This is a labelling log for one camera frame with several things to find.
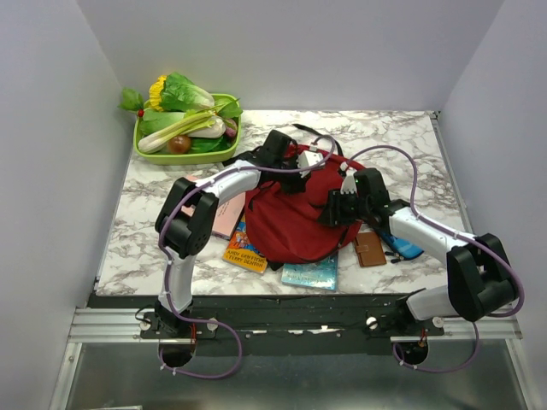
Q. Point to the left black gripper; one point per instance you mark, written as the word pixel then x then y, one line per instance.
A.
pixel 297 186

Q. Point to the green plastic tray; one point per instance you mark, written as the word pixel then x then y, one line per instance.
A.
pixel 203 150

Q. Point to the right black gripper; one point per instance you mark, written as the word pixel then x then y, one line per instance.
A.
pixel 331 215

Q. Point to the green lettuce toy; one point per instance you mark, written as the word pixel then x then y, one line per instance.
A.
pixel 180 94

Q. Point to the blue dinosaur pencil case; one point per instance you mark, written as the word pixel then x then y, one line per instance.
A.
pixel 399 248

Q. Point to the brown onion toy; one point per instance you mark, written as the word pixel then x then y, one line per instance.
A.
pixel 179 145

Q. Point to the pink book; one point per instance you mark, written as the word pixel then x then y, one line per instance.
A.
pixel 228 216

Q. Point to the brown leather wallet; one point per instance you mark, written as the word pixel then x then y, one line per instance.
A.
pixel 369 250

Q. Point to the yellow flower toy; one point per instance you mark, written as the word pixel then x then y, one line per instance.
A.
pixel 155 93

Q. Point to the green leafy sprig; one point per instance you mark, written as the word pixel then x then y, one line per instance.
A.
pixel 131 100

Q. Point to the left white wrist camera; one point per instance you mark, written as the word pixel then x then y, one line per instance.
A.
pixel 308 161

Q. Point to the white radish toy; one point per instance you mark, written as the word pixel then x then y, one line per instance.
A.
pixel 215 129

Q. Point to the teal blue book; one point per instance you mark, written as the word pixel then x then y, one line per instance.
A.
pixel 321 275

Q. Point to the black mounting base plate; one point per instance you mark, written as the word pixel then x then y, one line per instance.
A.
pixel 274 325

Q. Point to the aluminium rail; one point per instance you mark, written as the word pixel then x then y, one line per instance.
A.
pixel 125 325

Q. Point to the celery stalk toy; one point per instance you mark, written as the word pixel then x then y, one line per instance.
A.
pixel 157 140

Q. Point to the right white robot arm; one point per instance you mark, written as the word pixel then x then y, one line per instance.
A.
pixel 478 277

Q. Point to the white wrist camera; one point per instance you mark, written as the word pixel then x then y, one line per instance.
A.
pixel 308 161
pixel 348 185

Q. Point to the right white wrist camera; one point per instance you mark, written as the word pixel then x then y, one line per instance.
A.
pixel 348 185

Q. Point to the orange treehouse book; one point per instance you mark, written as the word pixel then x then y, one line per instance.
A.
pixel 241 252

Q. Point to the red backpack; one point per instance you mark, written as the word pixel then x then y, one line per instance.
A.
pixel 284 228

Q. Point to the bok choy toy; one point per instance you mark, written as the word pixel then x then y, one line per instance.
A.
pixel 153 121

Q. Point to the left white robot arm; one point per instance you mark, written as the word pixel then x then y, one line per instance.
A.
pixel 185 222

